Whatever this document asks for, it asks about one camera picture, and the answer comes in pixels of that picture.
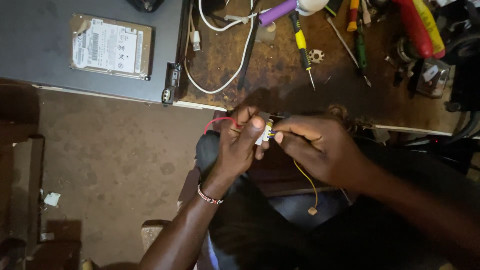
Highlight green handled screwdriver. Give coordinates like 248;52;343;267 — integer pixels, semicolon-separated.
355;20;373;88

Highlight black thin probe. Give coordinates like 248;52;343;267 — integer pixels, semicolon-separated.
237;13;261;91

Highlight person's right hand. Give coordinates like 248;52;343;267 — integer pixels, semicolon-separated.
271;115;370;194

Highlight clear plastic box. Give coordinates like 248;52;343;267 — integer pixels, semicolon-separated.
416;58;451;99

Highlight person's left hand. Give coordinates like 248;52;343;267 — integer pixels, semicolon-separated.
202;105;270;187

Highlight yellow black screwdriver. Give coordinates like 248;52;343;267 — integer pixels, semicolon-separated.
289;11;316;91

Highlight white round lamp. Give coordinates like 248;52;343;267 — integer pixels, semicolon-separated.
296;0;330;16

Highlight purple cylindrical battery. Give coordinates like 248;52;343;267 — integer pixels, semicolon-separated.
258;0;299;27

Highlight silver metal tweezers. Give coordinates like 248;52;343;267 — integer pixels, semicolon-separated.
325;15;361;69

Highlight silver hard disk drive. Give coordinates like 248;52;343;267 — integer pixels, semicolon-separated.
69;13;154;81

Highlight orange handled screwdriver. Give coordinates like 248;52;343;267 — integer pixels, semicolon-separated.
346;0;361;32

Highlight small white battery pack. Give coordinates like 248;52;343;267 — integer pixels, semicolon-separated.
255;119;275;146

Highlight yellow wire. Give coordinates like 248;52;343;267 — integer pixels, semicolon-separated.
293;159;319;216

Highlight white usb cable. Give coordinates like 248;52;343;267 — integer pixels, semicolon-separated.
183;0;272;95

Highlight black cable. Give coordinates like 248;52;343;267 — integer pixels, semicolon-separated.
405;110;480;147

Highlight wooden stool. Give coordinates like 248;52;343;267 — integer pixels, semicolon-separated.
140;219;171;252

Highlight red handled pliers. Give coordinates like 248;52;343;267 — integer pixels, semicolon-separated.
393;0;446;59

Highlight grey laptop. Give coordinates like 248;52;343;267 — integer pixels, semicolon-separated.
0;0;185;105

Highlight white paper scrap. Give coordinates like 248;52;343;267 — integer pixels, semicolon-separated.
43;192;61;207

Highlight red wire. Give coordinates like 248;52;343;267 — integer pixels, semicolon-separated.
203;116;241;135

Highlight beaded bracelet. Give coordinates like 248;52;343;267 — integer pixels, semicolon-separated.
197;183;224;205

